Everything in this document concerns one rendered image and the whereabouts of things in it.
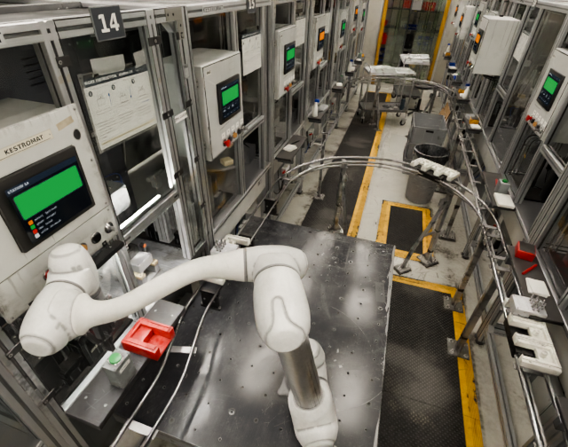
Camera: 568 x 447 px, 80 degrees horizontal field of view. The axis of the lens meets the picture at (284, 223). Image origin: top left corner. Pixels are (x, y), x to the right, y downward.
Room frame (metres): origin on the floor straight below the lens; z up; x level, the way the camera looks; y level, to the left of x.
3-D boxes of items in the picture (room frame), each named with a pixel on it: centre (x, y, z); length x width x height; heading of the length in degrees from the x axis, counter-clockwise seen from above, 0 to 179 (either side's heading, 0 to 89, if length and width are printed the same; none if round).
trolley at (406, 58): (7.43, -2.52, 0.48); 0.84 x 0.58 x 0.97; 171
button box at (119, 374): (0.68, 0.59, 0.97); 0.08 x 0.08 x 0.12; 73
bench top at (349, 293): (1.22, -0.03, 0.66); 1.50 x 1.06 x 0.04; 163
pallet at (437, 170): (2.59, -1.24, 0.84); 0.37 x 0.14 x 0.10; 41
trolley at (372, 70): (6.33, -1.75, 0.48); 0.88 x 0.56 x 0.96; 91
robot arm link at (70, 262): (0.66, 0.58, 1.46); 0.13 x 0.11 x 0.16; 8
